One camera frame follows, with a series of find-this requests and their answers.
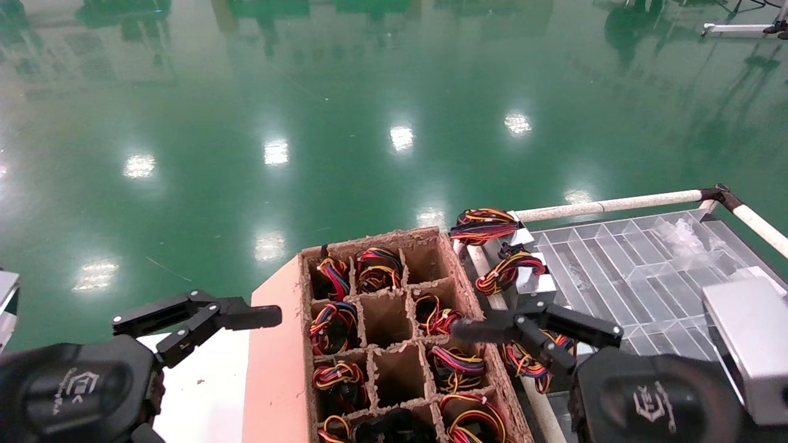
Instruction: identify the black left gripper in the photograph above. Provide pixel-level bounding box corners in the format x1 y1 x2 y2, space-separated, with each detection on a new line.
0 290 283 443

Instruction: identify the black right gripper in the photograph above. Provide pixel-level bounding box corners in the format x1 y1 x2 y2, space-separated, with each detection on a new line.
452 300 749 443

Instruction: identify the power supply with coloured cables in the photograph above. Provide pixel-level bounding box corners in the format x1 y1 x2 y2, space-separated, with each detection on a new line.
356 247 404 294
416 294 462 337
429 345 487 393
448 207 535 247
317 414 355 443
312 360 367 416
440 394 509 443
316 244 352 300
474 243 558 308
309 301 359 356
500 331 595 394

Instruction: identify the white flat panel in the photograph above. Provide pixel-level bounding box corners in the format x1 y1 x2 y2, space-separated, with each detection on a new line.
137 329 250 443

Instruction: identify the clear plastic divider tray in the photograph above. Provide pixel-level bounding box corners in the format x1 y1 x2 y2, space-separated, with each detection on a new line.
529 209 778 443

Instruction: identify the pink flat board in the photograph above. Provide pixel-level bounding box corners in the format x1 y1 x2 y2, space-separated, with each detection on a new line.
242 255 308 443

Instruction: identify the crumpled clear plastic wrap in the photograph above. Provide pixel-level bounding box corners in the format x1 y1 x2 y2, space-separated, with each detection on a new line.
653 218 721 259

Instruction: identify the brown cardboard divider box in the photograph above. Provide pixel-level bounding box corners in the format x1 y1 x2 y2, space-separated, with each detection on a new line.
297 226 535 443

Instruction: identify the black pipe corner connector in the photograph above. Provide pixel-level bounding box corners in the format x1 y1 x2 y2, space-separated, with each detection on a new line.
699 183 746 215

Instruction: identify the white pipe rail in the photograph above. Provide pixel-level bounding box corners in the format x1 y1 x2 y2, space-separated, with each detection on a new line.
465 243 567 443
514 190 704 223
733 204 788 259

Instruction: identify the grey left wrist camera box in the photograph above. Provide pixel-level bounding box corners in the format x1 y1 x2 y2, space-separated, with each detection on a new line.
0 271 21 354

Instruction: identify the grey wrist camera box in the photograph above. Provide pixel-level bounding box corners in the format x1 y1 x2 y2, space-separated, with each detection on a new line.
702 268 788 426
0 271 21 354

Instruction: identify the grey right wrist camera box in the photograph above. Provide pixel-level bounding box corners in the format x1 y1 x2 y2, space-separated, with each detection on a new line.
702 268 788 426

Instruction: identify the power supply with black cables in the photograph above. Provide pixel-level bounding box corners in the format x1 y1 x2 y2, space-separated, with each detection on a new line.
354 408 436 443

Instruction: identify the white metal frame base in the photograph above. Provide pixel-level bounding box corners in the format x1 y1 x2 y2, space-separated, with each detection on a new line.
702 18 788 41

